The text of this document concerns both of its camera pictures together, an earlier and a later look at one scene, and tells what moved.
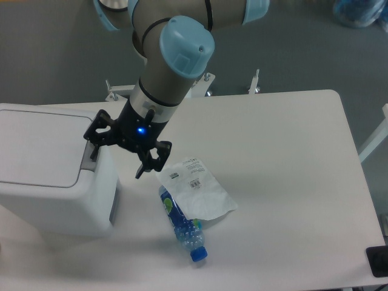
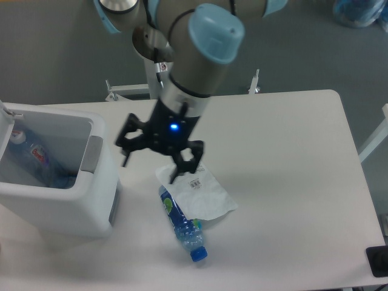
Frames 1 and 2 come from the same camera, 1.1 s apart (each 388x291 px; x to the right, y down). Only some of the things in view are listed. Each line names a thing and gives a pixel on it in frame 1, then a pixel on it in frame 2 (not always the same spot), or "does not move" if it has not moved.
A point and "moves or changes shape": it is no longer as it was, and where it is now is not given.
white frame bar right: [381, 135] does not move
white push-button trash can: [49, 186] moves or changes shape
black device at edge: [377, 258] does not move
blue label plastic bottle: [190, 232] does not move
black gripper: [133, 133] to [169, 133]
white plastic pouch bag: [195, 190] does not move
